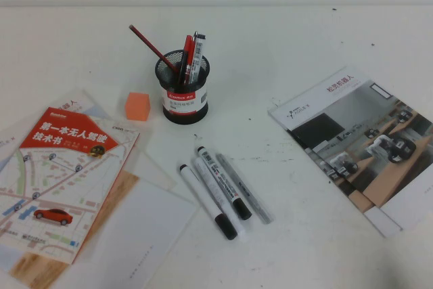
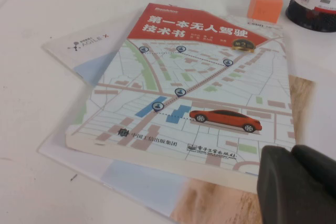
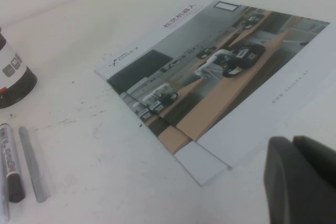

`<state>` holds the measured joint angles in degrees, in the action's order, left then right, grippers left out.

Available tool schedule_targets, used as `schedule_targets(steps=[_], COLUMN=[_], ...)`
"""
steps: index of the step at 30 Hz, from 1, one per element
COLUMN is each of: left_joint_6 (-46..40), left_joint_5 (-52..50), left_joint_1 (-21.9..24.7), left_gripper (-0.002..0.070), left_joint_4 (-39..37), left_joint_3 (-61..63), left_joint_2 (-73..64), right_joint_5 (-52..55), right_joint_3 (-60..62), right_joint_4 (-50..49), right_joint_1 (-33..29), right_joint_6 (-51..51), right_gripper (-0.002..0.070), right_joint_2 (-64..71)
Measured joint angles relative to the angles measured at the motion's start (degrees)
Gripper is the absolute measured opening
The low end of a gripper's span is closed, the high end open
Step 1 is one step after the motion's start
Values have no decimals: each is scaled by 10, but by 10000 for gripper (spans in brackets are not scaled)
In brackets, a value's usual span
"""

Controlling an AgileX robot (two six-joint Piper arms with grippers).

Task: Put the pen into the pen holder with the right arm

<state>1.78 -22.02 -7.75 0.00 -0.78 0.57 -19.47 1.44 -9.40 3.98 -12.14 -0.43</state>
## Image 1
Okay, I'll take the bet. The grey pen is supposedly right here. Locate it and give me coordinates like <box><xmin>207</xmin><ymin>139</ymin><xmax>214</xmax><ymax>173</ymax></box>
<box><xmin>215</xmin><ymin>153</ymin><xmax>273</xmax><ymax>225</ymax></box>

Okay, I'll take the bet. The black mesh pen holder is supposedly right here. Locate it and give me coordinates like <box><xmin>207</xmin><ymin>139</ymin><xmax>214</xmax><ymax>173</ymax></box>
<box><xmin>155</xmin><ymin>50</ymin><xmax>210</xmax><ymax>125</ymax></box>

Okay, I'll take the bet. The white translucent pen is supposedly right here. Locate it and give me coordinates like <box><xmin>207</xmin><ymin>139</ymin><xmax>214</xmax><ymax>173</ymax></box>
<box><xmin>193</xmin><ymin>156</ymin><xmax>248</xmax><ymax>244</ymax></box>

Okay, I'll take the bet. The printed marker black cap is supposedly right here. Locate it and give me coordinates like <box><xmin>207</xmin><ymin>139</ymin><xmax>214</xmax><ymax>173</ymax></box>
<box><xmin>196</xmin><ymin>146</ymin><xmax>253</xmax><ymax>221</ymax></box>

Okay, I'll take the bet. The plain white marker black cap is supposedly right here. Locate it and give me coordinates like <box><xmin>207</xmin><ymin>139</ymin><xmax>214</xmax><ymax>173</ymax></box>
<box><xmin>179</xmin><ymin>164</ymin><xmax>238</xmax><ymax>241</ymax></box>

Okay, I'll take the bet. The white glossy paper sheet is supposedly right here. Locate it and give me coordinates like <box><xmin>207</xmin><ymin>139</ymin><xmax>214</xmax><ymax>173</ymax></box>
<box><xmin>131</xmin><ymin>148</ymin><xmax>179</xmax><ymax>192</ymax></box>

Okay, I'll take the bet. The orange foam cube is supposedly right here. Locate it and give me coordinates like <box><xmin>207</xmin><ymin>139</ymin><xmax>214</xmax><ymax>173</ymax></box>
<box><xmin>124</xmin><ymin>91</ymin><xmax>151</xmax><ymax>122</ymax></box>

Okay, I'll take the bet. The red pencil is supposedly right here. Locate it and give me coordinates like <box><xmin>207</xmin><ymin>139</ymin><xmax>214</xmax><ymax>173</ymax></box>
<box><xmin>129</xmin><ymin>24</ymin><xmax>181</xmax><ymax>72</ymax></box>

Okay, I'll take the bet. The white sheet with wood print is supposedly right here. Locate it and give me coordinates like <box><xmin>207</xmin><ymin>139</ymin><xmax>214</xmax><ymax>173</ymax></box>
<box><xmin>8</xmin><ymin>170</ymin><xmax>200</xmax><ymax>289</ymax></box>

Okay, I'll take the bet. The brochure with red title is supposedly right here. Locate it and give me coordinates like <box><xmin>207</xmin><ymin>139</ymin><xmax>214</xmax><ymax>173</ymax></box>
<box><xmin>53</xmin><ymin>88</ymin><xmax>114</xmax><ymax>125</ymax></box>

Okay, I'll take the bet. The robot lab photo brochure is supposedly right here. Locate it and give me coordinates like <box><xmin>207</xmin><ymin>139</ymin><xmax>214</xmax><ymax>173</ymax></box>
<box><xmin>267</xmin><ymin>66</ymin><xmax>433</xmax><ymax>217</ymax></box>

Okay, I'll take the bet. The orange car map book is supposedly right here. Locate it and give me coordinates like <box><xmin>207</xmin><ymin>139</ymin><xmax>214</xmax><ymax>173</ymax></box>
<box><xmin>0</xmin><ymin>106</ymin><xmax>141</xmax><ymax>265</ymax></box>

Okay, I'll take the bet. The white brochure under photo brochure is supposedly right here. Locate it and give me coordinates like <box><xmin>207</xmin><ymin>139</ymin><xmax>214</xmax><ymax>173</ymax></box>
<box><xmin>364</xmin><ymin>180</ymin><xmax>433</xmax><ymax>238</ymax></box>

